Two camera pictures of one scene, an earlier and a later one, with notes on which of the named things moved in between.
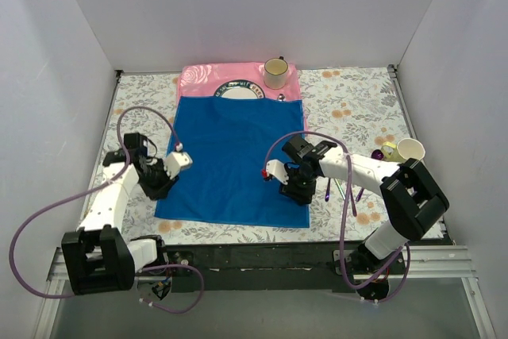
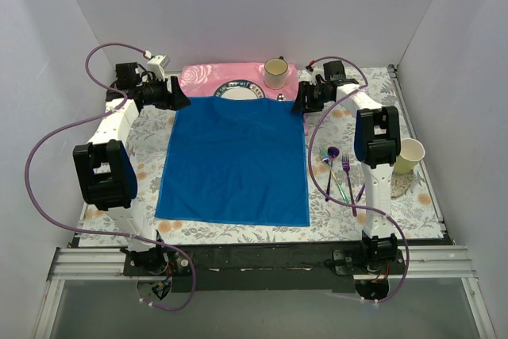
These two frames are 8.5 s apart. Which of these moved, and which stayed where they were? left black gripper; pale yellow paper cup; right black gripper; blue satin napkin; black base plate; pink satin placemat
Moved: right black gripper; left black gripper
Stayed: blue satin napkin; pink satin placemat; pale yellow paper cup; black base plate
